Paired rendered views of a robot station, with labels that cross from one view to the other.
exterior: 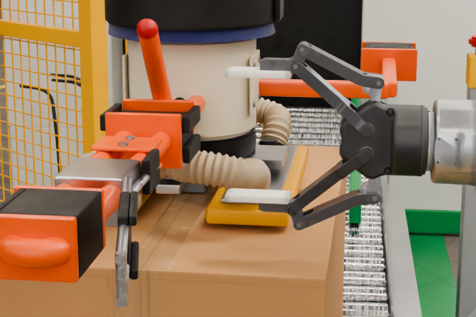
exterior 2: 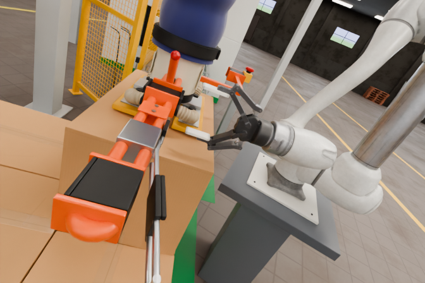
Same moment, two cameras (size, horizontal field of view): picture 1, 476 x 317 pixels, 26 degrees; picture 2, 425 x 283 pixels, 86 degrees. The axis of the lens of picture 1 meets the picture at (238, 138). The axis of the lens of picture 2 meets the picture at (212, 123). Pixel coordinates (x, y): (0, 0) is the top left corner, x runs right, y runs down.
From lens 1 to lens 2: 0.56 m
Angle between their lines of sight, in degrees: 21
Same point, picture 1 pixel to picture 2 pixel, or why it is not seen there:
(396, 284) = not seen: hidden behind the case
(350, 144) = (240, 128)
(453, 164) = (275, 149)
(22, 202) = (91, 180)
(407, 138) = (263, 135)
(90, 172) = (136, 136)
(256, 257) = (188, 153)
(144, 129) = (162, 98)
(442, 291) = not seen: hidden behind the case
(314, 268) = (209, 165)
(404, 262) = not seen: hidden behind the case
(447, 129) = (279, 137)
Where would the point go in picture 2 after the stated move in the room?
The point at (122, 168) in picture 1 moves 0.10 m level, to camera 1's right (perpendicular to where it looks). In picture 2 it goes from (153, 136) to (207, 148)
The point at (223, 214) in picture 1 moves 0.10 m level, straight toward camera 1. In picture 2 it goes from (178, 127) to (178, 145)
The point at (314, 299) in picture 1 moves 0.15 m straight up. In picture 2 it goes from (207, 177) to (227, 134)
